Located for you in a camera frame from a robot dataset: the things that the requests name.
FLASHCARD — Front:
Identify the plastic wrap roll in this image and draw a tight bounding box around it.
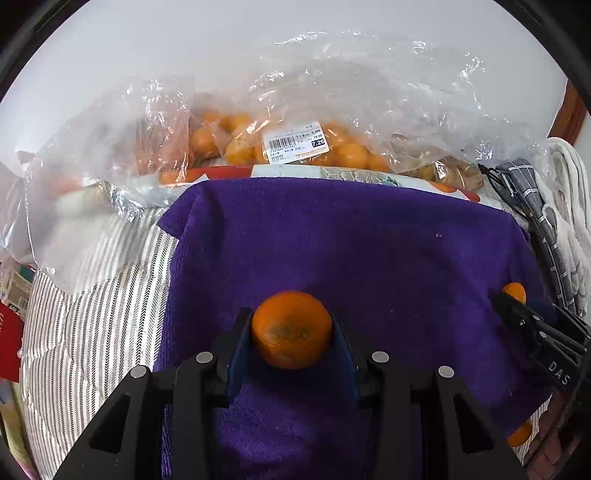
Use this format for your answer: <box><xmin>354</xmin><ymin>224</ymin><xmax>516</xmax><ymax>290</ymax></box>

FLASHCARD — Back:
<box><xmin>55</xmin><ymin>181</ymin><xmax>145</xmax><ymax>221</ymax></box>

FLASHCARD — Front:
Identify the purple towel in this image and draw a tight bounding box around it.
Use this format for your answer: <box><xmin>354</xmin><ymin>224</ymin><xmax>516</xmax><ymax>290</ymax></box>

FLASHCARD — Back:
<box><xmin>154</xmin><ymin>177</ymin><xmax>562</xmax><ymax>480</ymax></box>

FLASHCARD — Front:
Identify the white striped towel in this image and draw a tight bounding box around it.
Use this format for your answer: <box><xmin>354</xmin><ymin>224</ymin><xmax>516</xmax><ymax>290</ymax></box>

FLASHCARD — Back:
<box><xmin>535</xmin><ymin>137</ymin><xmax>590</xmax><ymax>318</ymax></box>

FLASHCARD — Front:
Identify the small orange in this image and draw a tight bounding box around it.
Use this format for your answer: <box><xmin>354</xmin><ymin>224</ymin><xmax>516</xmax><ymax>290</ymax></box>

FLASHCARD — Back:
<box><xmin>502</xmin><ymin>282</ymin><xmax>527</xmax><ymax>304</ymax></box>
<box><xmin>507</xmin><ymin>420</ymin><xmax>533</xmax><ymax>448</ymax></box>

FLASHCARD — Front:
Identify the grey checked cloth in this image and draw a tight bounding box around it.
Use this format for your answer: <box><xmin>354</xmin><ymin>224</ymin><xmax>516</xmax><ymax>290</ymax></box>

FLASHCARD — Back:
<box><xmin>496</xmin><ymin>159</ymin><xmax>586</xmax><ymax>317</ymax></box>

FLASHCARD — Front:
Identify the clear plastic bag of oranges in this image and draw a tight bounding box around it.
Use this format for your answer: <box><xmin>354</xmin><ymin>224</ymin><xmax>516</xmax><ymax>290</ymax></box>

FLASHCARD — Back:
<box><xmin>25</xmin><ymin>31</ymin><xmax>544</xmax><ymax>293</ymax></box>

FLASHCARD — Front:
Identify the clear plastic bag left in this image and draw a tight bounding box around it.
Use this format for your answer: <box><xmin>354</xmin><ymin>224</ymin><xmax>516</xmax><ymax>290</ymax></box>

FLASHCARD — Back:
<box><xmin>0</xmin><ymin>151</ymin><xmax>35</xmax><ymax>265</ymax></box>

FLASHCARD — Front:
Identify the bag of brown longans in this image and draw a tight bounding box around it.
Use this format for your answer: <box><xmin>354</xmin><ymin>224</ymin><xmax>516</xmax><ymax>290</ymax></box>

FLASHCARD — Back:
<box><xmin>405</xmin><ymin>156</ymin><xmax>484</xmax><ymax>191</ymax></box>

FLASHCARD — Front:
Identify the striped quilted mattress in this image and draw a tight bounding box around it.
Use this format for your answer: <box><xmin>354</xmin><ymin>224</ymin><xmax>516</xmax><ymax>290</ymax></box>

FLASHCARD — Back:
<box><xmin>21</xmin><ymin>209</ymin><xmax>177</xmax><ymax>479</ymax></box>

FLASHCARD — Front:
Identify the brown wooden door frame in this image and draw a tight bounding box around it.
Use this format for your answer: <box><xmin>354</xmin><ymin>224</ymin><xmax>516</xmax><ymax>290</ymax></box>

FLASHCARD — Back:
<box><xmin>548</xmin><ymin>80</ymin><xmax>587</xmax><ymax>145</ymax></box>

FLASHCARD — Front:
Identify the red paper bag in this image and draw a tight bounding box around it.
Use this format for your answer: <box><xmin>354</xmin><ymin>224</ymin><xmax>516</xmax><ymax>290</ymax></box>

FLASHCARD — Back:
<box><xmin>0</xmin><ymin>303</ymin><xmax>24</xmax><ymax>383</ymax></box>

